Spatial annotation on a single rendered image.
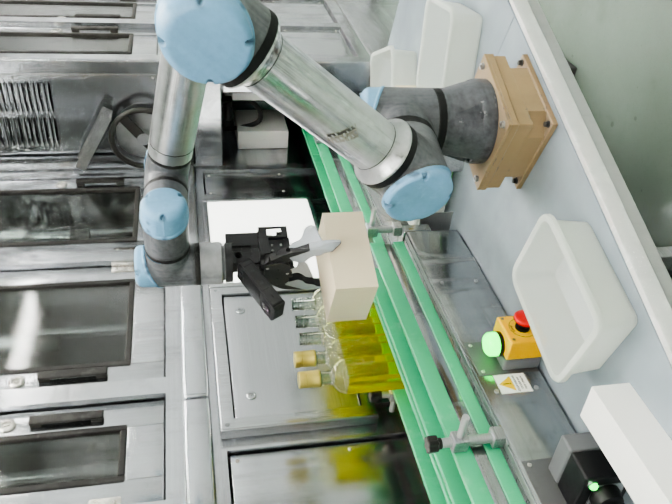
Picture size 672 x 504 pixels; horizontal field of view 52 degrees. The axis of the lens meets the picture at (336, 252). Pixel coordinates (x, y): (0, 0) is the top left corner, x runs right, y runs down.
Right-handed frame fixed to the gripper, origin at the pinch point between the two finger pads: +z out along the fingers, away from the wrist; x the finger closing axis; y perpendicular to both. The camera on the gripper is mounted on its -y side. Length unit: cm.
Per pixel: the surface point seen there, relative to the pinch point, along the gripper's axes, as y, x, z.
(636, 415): -39, -21, 33
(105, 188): 80, 76, -52
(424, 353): -14.8, 8.2, 15.8
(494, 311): -6.4, 9.4, 32.6
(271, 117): 114, 79, 5
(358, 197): 47, 41, 19
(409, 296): 0.8, 14.4, 17.7
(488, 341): -16.9, 0.3, 25.2
